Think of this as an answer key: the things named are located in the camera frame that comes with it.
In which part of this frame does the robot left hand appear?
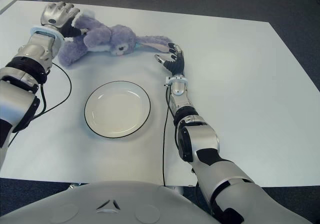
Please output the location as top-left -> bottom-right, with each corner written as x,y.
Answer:
39,1 -> 89,39

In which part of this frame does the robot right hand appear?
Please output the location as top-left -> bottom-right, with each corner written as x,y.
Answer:
154,42 -> 186,78

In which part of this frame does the purple plush bunny doll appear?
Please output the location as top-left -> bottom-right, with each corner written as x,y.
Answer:
57,8 -> 176,68

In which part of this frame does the white plate black rim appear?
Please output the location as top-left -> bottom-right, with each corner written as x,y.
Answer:
84,80 -> 152,139

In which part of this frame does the grey robot torso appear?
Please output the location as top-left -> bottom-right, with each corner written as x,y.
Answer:
0,181 -> 218,224

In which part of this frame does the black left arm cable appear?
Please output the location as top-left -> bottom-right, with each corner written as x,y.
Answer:
31,61 -> 73,120

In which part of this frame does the black right arm cable loop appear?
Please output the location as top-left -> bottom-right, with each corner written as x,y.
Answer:
173,123 -> 186,160

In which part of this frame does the long thin black cable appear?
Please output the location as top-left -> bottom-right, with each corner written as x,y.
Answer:
161,85 -> 173,186

